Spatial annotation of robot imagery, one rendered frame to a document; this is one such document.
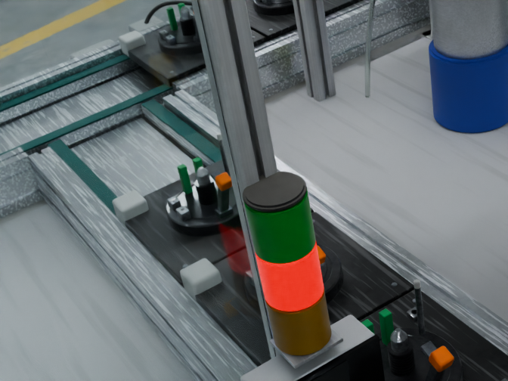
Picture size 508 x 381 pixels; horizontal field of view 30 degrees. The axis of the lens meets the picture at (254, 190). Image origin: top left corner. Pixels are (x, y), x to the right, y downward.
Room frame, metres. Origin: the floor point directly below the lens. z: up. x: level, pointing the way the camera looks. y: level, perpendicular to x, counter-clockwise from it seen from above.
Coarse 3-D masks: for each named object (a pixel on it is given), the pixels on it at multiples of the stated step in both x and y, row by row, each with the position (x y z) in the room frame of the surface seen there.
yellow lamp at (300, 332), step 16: (320, 304) 0.59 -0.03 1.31; (272, 320) 0.60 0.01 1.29; (288, 320) 0.58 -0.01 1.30; (304, 320) 0.58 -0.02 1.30; (320, 320) 0.59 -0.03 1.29; (288, 336) 0.59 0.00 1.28; (304, 336) 0.58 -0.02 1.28; (320, 336) 0.59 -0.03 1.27; (288, 352) 0.59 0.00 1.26; (304, 352) 0.58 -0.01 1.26
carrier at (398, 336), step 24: (384, 312) 0.86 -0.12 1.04; (432, 312) 0.92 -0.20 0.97; (384, 336) 0.85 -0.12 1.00; (408, 336) 0.86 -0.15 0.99; (432, 336) 0.85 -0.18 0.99; (456, 336) 0.86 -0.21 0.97; (480, 336) 0.86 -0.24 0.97; (384, 360) 0.83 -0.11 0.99; (408, 360) 0.80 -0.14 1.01; (456, 360) 0.81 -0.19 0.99; (480, 360) 0.82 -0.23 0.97; (504, 360) 0.81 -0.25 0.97
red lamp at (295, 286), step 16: (256, 256) 0.60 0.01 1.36; (272, 272) 0.59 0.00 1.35; (288, 272) 0.58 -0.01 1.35; (304, 272) 0.58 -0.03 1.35; (320, 272) 0.60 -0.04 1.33; (272, 288) 0.59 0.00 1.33; (288, 288) 0.58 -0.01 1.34; (304, 288) 0.58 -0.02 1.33; (320, 288) 0.59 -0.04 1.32; (272, 304) 0.59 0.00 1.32; (288, 304) 0.58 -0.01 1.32; (304, 304) 0.58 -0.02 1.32
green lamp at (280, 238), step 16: (288, 208) 0.59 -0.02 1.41; (304, 208) 0.59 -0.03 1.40; (256, 224) 0.59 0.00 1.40; (272, 224) 0.58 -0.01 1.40; (288, 224) 0.58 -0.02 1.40; (304, 224) 0.59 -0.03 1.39; (256, 240) 0.60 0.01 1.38; (272, 240) 0.58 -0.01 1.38; (288, 240) 0.58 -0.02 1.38; (304, 240) 0.59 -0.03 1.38; (272, 256) 0.59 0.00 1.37; (288, 256) 0.58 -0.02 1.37; (304, 256) 0.59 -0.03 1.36
